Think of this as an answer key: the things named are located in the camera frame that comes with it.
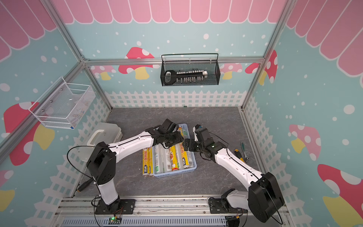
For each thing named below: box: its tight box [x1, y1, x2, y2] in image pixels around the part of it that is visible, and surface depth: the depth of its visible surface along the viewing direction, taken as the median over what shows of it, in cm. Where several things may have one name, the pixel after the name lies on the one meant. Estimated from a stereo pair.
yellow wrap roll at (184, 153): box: [178, 127, 191, 170], surface depth 85 cm
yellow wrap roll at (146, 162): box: [142, 147, 150, 177], surface depth 87 cm
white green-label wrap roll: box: [162, 144, 173, 173], surface depth 89 cm
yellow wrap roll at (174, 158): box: [169, 144, 181, 172], surface depth 89 cm
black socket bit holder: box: [164, 69, 208, 86], surface depth 91 cm
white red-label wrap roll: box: [153, 144, 165, 175], surface depth 89 cm
